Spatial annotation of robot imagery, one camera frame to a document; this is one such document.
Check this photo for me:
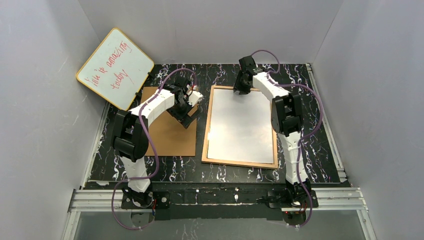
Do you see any brown frame backing board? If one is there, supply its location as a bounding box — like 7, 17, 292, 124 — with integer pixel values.
145, 86, 197, 157

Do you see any printed colour photo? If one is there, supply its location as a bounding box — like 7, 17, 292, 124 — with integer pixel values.
206, 88, 275, 165

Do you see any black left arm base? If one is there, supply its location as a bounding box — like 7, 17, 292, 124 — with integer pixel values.
121, 189, 171, 210

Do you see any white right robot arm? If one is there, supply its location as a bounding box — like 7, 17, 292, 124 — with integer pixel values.
233, 56, 308, 186

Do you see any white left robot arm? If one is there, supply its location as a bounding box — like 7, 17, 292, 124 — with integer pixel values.
111, 78, 204, 193

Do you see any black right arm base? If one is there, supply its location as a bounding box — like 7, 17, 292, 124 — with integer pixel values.
262, 188, 319, 209

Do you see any yellow-edged whiteboard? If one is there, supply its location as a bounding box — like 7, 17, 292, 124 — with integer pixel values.
76, 28, 155, 111

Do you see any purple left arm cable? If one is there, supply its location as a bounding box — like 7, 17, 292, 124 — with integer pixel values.
110, 67, 199, 232

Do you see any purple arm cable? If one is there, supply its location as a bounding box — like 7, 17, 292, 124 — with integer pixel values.
250, 49, 324, 229
110, 67, 199, 232

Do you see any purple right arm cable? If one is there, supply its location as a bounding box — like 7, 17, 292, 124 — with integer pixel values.
250, 49, 324, 229

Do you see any aluminium mounting rail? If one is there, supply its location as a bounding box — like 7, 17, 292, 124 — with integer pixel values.
68, 187, 368, 212

